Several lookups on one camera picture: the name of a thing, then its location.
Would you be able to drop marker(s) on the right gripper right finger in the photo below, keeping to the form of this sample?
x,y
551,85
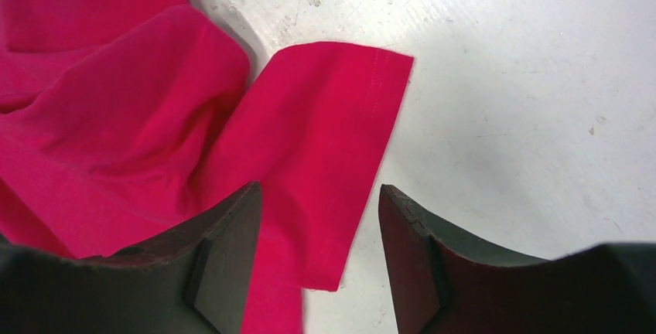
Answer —
x,y
445,279

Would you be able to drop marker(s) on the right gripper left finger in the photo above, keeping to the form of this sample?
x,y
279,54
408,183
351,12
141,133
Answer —
x,y
191,278

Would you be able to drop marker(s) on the red t-shirt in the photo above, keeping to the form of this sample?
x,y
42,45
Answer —
x,y
123,118

